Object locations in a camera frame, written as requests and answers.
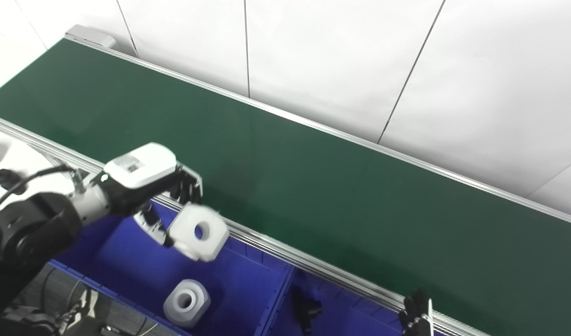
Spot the green conveyor belt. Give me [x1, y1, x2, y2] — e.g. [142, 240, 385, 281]
[0, 24, 571, 336]
[0, 38, 571, 336]

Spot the black angular part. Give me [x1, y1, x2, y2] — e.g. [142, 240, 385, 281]
[291, 286, 322, 334]

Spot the white round part with hole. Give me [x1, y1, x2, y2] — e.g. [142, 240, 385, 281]
[163, 279, 211, 329]
[168, 204, 230, 263]

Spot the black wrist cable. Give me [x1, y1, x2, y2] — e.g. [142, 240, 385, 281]
[0, 166, 76, 220]

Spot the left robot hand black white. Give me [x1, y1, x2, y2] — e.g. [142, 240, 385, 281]
[99, 142, 203, 248]

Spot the blue plastic bin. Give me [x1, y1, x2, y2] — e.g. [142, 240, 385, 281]
[48, 201, 295, 336]
[255, 267, 407, 336]

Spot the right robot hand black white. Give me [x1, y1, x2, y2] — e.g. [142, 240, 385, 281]
[399, 288, 435, 336]

